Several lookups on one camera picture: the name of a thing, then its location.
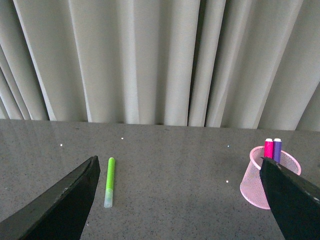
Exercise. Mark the green highlighter pen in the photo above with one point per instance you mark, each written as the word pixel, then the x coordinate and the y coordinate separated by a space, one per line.
pixel 109 187

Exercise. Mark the pink highlighter pen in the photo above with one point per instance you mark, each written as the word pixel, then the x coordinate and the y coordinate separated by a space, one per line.
pixel 268 148

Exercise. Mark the white pleated curtain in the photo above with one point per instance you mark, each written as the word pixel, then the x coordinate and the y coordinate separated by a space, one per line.
pixel 248 64

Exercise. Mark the pink mesh pen cup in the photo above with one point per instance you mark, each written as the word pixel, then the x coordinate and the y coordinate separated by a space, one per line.
pixel 251 186

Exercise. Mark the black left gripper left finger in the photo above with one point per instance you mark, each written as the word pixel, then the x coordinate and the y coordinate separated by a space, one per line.
pixel 61 212

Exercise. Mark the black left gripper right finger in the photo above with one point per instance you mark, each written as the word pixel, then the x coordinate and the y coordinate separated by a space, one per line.
pixel 293 200

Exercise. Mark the purple highlighter pen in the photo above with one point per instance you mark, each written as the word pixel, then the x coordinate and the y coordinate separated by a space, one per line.
pixel 277 149

